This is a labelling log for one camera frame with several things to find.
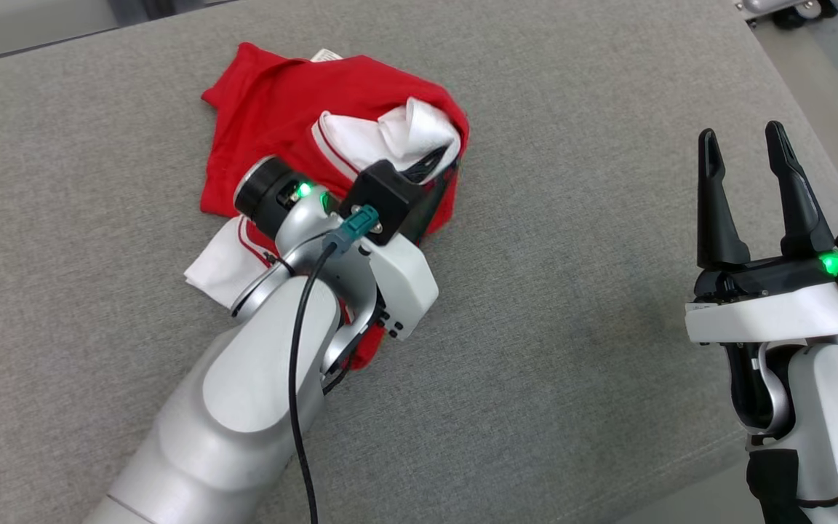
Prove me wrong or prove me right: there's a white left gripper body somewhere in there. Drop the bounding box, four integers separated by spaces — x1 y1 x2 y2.
367 233 439 341

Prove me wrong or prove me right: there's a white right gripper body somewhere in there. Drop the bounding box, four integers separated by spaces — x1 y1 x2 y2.
685 251 838 344

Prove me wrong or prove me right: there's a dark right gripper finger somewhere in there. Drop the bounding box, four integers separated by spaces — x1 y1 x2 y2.
695 129 751 270
765 120 836 257

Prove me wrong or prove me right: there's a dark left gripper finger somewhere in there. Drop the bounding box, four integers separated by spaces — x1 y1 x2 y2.
406 147 451 183
418 166 460 239

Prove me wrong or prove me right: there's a red white jersey shirt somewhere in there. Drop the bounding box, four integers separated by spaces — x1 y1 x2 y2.
184 41 471 372

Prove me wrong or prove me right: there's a grey wheeled stand leg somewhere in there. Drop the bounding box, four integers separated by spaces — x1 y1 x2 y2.
735 0 838 30

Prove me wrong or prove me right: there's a black cable with teal plug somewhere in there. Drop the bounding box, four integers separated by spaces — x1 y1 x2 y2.
288 204 380 524

